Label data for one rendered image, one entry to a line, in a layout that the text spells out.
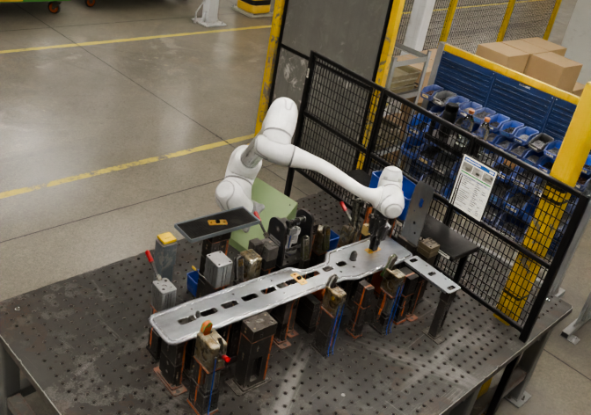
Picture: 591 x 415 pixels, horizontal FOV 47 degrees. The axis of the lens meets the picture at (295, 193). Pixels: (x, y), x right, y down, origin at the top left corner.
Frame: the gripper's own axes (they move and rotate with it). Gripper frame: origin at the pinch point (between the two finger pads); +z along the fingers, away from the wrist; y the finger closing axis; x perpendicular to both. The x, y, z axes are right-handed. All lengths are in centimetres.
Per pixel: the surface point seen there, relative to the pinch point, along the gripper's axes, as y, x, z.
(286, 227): -16.2, -44.8, -12.5
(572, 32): -251, 630, 15
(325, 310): 16.5, -43.8, 12.2
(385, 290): 19.6, -8.6, 11.9
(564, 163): 48, 58, -56
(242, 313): 7, -83, 5
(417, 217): 1.9, 26.4, -8.8
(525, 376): 58, 95, 87
